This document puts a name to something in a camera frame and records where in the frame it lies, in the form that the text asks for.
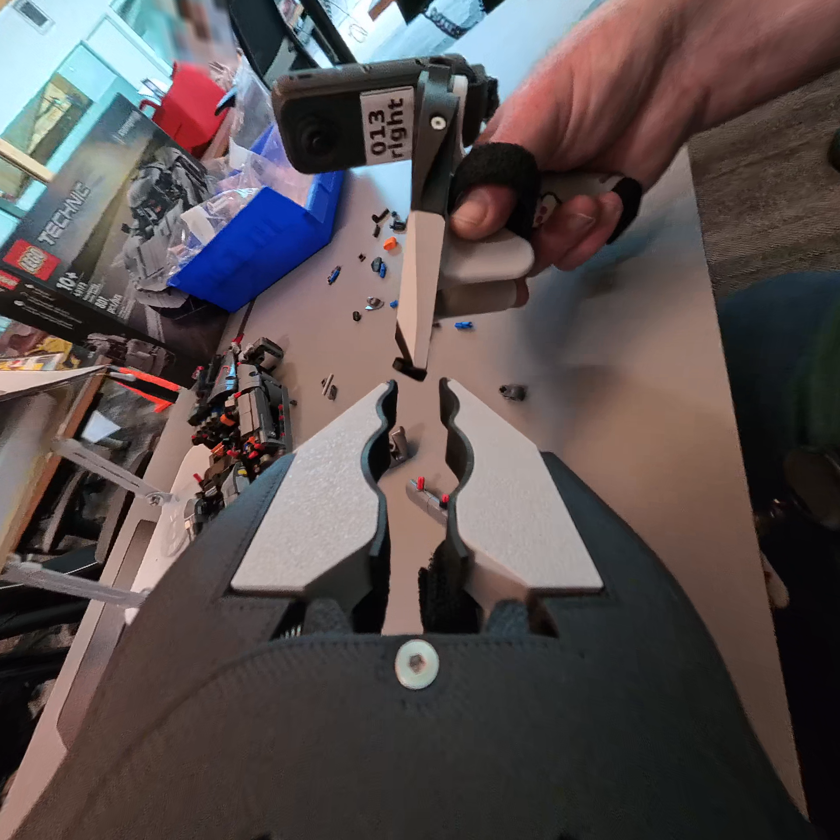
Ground black lanyard badge reel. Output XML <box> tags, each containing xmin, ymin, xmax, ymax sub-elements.
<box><xmin>755</xmin><ymin>446</ymin><xmax>840</xmax><ymax>532</ymax></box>

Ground person's right forearm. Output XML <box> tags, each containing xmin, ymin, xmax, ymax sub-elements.
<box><xmin>722</xmin><ymin>0</ymin><xmax>840</xmax><ymax>139</ymax></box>

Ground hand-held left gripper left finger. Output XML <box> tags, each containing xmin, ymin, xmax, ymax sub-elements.
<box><xmin>228</xmin><ymin>379</ymin><xmax>400</xmax><ymax>614</ymax></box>

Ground crumpled clear plastic bags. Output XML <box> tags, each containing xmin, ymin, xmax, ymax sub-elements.
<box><xmin>169</xmin><ymin>39</ymin><xmax>316</xmax><ymax>266</ymax></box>

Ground person's blue jeans leg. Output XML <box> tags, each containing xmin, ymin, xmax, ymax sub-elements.
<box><xmin>717</xmin><ymin>271</ymin><xmax>840</xmax><ymax>516</ymax></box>

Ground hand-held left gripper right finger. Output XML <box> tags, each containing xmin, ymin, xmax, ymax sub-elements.
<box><xmin>437</xmin><ymin>377</ymin><xmax>606</xmax><ymax>609</ymax></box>

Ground grey lego car model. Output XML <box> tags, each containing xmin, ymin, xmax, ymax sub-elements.
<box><xmin>182</xmin><ymin>336</ymin><xmax>294</xmax><ymax>540</ymax></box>

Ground person's right hand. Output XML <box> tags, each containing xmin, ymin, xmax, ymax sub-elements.
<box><xmin>449</xmin><ymin>0</ymin><xmax>763</xmax><ymax>309</ymax></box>

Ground black office chair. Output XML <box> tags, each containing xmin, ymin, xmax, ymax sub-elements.
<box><xmin>226</xmin><ymin>0</ymin><xmax>358</xmax><ymax>89</ymax></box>

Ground white book stand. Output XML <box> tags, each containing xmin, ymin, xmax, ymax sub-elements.
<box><xmin>0</xmin><ymin>367</ymin><xmax>221</xmax><ymax>611</ymax></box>

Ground blue plastic bin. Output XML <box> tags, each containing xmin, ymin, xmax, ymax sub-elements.
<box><xmin>166</xmin><ymin>123</ymin><xmax>347</xmax><ymax>314</ymax></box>

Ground black lego set box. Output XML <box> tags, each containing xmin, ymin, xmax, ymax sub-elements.
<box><xmin>0</xmin><ymin>92</ymin><xmax>232</xmax><ymax>389</ymax></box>

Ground orange plastic object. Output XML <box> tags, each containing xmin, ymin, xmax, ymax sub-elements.
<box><xmin>110</xmin><ymin>366</ymin><xmax>182</xmax><ymax>414</ymax></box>

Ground red bag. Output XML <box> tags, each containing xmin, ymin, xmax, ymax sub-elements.
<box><xmin>140</xmin><ymin>61</ymin><xmax>232</xmax><ymax>156</ymax></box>

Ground lego instruction booklet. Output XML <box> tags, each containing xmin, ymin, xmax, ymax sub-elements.
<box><xmin>0</xmin><ymin>335</ymin><xmax>109</xmax><ymax>403</ymax></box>

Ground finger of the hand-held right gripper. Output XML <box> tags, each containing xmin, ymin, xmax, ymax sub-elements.
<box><xmin>394</xmin><ymin>210</ymin><xmax>452</xmax><ymax>383</ymax></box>

